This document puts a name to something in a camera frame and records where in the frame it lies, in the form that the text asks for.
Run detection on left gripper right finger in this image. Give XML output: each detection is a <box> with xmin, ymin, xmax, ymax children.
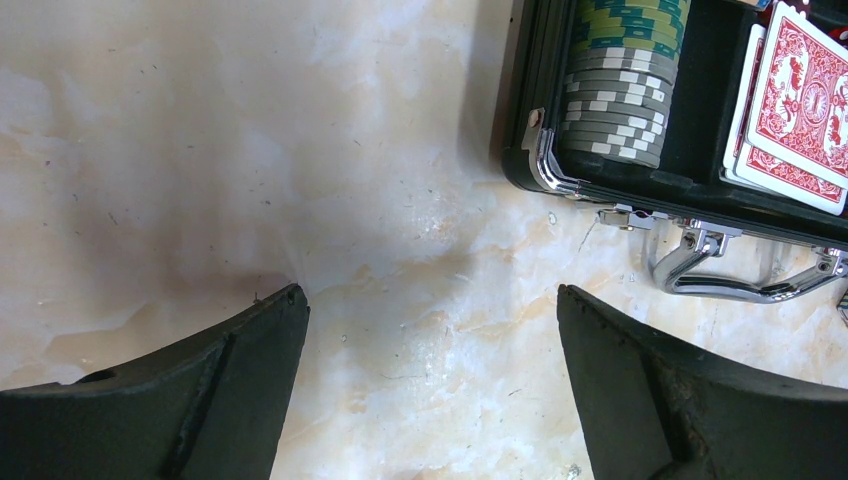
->
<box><xmin>557</xmin><ymin>285</ymin><xmax>847</xmax><ymax>479</ymax></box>

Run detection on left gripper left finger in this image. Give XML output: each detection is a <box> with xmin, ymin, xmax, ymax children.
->
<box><xmin>1</xmin><ymin>284</ymin><xmax>310</xmax><ymax>479</ymax></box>

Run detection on black aluminium poker case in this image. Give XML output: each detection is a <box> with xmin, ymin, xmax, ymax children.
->
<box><xmin>501</xmin><ymin>1</ymin><xmax>847</xmax><ymax>304</ymax></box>

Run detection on red playing card deck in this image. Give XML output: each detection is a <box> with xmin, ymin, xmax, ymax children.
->
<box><xmin>719</xmin><ymin>1</ymin><xmax>847</xmax><ymax>215</ymax></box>

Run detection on green grey chip stack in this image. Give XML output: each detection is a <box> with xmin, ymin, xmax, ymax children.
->
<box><xmin>562</xmin><ymin>0</ymin><xmax>691</xmax><ymax>169</ymax></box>

